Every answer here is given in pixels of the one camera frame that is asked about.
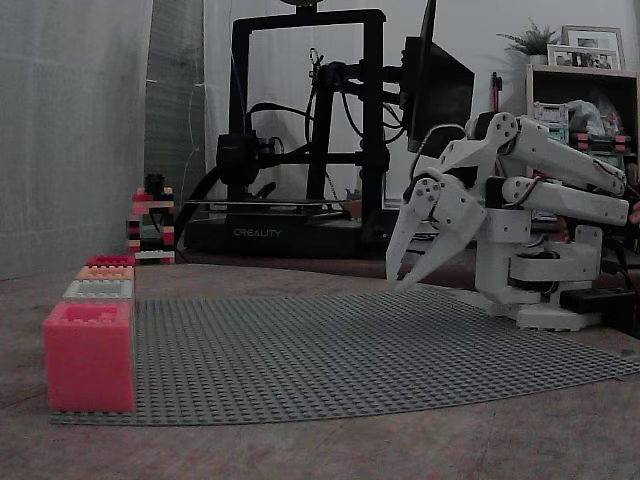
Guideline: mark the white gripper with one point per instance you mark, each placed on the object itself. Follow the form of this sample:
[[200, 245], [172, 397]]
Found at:
[[452, 207]]

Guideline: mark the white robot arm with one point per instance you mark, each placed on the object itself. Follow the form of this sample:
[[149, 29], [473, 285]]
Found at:
[[560, 155]]

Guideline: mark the clear plastic drawer organizer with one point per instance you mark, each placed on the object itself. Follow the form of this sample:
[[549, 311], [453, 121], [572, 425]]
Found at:
[[550, 117]]

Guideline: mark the grey Lego baseplate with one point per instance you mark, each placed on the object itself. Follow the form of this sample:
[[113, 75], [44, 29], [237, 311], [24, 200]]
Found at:
[[350, 360]]

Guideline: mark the multicolour Lego tower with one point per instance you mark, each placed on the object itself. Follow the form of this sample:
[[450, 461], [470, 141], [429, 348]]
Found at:
[[150, 210]]

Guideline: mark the red hollow brick box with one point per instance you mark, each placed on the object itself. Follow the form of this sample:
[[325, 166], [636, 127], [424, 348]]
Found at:
[[111, 260]]

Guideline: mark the orange hollow brick box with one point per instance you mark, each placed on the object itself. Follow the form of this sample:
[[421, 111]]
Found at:
[[105, 273]]

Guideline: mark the white hollow brick box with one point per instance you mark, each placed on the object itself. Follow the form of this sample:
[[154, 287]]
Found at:
[[97, 291]]

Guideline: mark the pink hollow brick box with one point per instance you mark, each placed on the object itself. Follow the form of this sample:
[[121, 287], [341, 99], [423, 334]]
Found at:
[[90, 365]]

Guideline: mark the black computer monitor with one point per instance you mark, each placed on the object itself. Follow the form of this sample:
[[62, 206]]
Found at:
[[445, 95]]

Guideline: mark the red pen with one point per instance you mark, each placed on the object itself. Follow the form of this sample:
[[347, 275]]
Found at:
[[496, 90]]

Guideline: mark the black Creality 3D printer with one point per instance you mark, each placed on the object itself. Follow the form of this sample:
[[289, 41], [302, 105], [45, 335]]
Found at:
[[275, 235]]

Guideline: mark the black power strip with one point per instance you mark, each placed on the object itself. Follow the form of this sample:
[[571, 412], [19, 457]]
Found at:
[[595, 300]]

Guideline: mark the wooden shelf unit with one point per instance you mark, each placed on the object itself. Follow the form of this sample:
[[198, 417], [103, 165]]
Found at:
[[580, 80]]

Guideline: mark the green potted plant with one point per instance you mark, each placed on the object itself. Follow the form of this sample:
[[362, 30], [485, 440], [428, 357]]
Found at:
[[535, 40]]

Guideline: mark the white sheer curtain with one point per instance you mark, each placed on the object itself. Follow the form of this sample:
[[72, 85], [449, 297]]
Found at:
[[75, 125]]

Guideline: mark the small white picture frame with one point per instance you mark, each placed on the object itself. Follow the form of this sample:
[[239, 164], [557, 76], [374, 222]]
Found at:
[[582, 59]]

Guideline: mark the large white picture frame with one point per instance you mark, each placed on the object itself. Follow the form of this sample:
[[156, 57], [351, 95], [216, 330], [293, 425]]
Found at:
[[592, 37]]

